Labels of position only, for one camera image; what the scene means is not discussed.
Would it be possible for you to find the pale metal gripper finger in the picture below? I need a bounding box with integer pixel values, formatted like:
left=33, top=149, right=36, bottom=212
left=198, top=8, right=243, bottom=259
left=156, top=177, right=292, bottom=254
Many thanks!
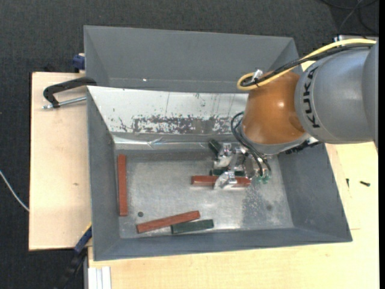
left=214, top=170, right=240, bottom=190
left=214, top=143, right=233, bottom=169

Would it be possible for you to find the dark green flat block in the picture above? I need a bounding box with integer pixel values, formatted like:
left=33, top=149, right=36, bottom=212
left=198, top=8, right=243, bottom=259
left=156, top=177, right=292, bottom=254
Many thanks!
left=170, top=219, right=215, bottom=235
left=209, top=167, right=245, bottom=177

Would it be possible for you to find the red-brown flat block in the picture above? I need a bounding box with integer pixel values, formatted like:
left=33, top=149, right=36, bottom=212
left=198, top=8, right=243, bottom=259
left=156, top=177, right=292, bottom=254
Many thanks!
left=135, top=210, right=202, bottom=234
left=190, top=175, right=252, bottom=190
left=117, top=154, right=129, bottom=217

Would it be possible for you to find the grey metal bin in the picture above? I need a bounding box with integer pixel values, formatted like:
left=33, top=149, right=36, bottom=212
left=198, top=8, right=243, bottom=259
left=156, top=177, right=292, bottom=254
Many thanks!
left=83, top=25, right=353, bottom=261

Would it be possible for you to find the pale wood flat board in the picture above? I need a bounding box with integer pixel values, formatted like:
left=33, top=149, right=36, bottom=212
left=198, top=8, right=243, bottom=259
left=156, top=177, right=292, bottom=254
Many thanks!
left=28, top=71, right=93, bottom=251

